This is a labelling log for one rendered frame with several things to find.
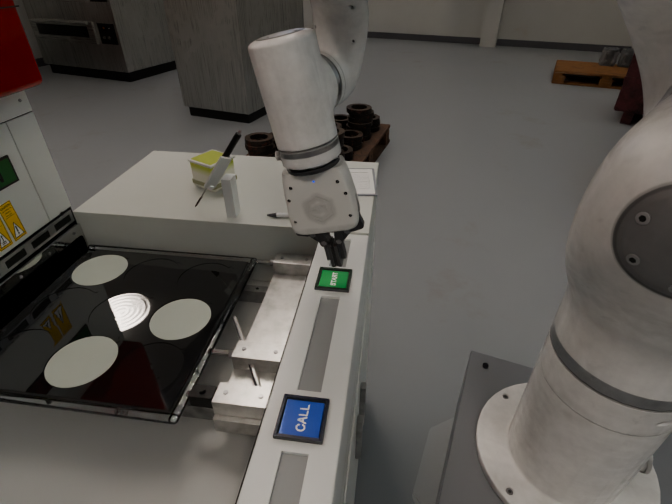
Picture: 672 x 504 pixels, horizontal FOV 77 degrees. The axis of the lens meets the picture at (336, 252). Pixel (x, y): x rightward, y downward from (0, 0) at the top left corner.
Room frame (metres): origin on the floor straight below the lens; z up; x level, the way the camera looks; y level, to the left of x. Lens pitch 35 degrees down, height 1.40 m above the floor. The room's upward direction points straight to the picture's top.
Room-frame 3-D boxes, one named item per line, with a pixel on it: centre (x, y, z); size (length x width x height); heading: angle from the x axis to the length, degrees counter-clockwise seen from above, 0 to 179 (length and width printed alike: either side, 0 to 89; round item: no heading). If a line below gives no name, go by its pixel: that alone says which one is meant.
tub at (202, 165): (0.91, 0.28, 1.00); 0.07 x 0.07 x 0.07; 56
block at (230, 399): (0.36, 0.13, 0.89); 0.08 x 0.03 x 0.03; 82
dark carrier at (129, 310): (0.54, 0.37, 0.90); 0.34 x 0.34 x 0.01; 82
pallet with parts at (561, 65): (6.27, -3.78, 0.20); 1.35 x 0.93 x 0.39; 68
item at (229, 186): (0.77, 0.23, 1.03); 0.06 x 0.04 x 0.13; 82
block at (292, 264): (0.68, 0.08, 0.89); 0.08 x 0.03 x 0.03; 82
